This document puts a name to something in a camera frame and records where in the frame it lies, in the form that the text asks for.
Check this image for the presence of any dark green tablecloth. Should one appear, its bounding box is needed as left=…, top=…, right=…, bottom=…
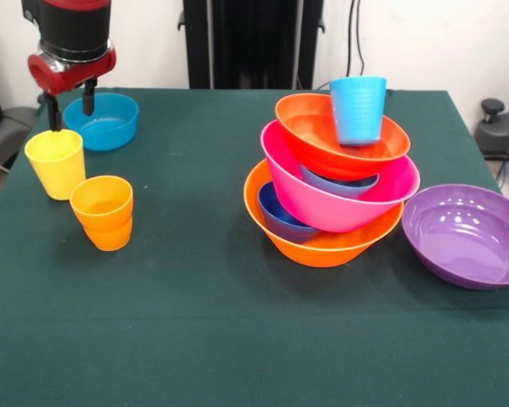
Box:
left=0, top=86, right=509, bottom=407

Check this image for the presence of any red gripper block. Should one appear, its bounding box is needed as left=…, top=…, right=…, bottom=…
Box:
left=27, top=36, right=118, bottom=133

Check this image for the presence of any yellow cup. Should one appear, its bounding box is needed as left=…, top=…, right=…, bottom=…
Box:
left=24, top=129, right=87, bottom=202

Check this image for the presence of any large orange bowl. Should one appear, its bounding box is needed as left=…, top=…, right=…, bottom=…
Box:
left=243, top=159, right=405, bottom=269

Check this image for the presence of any light blue cup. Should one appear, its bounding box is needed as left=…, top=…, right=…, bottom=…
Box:
left=328, top=75, right=388, bottom=148

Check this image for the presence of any large pink bowl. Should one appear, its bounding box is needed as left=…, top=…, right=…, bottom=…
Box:
left=260, top=120, right=422, bottom=234

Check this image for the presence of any orange cup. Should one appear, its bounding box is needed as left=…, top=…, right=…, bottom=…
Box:
left=69, top=175, right=134, bottom=253

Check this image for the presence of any small dark blue bowl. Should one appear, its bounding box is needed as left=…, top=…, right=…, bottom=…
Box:
left=258, top=181, right=322, bottom=245

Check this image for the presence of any light blue shallow bowl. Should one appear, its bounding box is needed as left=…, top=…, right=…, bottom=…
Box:
left=63, top=92, right=139, bottom=153

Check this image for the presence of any black office chair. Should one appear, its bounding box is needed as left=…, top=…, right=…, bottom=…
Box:
left=0, top=54, right=52, bottom=175

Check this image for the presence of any light blue ribbed bowl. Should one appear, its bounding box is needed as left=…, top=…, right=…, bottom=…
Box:
left=299, top=164, right=380, bottom=200

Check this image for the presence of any purple bowl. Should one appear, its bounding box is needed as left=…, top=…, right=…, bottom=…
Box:
left=401, top=183, right=509, bottom=291

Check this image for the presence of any red bowl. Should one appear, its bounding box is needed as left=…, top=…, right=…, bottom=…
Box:
left=275, top=92, right=411, bottom=182

